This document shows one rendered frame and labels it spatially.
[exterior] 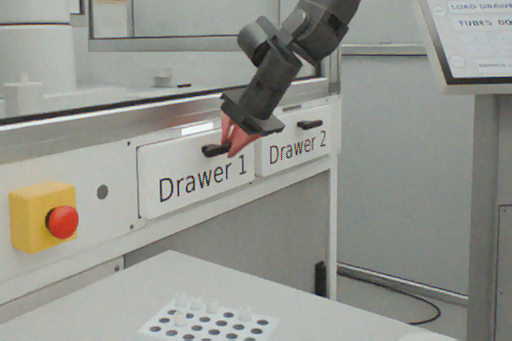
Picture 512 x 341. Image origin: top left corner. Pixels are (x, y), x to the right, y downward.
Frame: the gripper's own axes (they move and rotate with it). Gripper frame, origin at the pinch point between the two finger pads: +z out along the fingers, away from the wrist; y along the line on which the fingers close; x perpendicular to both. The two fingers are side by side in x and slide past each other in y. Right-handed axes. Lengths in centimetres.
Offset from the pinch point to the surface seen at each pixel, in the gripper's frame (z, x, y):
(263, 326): -6.1, 29.7, -27.0
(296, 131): 1.8, -27.4, 1.5
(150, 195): 5.4, 16.3, -0.3
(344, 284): 98, -148, -14
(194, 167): 3.4, 5.9, 0.9
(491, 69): -22, -79, -13
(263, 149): 3.4, -14.8, 0.5
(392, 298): 86, -147, -31
